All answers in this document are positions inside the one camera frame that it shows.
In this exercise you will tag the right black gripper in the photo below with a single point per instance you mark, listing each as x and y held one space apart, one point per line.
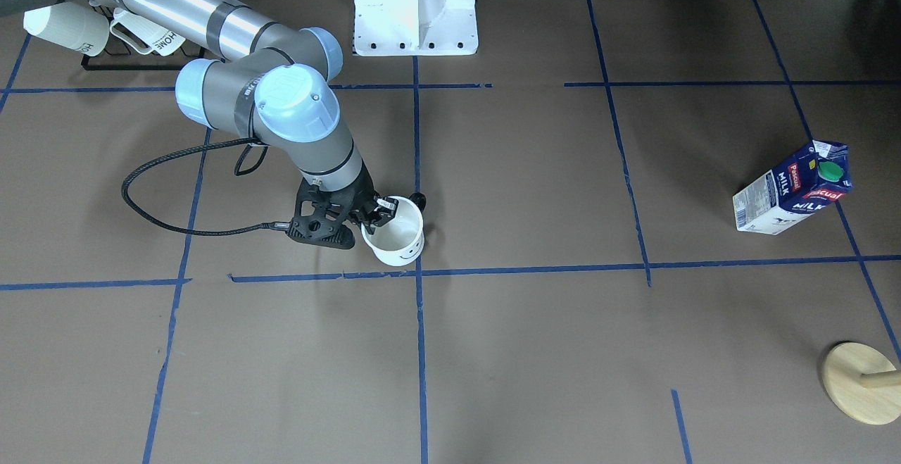
360 201

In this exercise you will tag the white smiley face mug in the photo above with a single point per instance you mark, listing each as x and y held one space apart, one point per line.
401 240

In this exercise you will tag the blue white milk carton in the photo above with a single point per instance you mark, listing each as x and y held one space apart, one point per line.
809 180

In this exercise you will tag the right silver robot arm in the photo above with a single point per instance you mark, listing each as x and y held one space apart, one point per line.
269 85

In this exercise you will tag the white ribbed HOME mug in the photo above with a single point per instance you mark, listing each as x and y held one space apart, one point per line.
143 35

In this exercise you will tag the wooden mug tree stand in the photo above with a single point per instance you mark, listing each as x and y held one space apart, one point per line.
862 383

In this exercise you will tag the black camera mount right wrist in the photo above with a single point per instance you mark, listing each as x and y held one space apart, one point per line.
319 219

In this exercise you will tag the white pedestal post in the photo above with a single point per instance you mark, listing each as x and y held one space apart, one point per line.
388 28

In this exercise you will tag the black wire mug rack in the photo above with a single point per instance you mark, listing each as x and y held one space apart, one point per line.
119 56

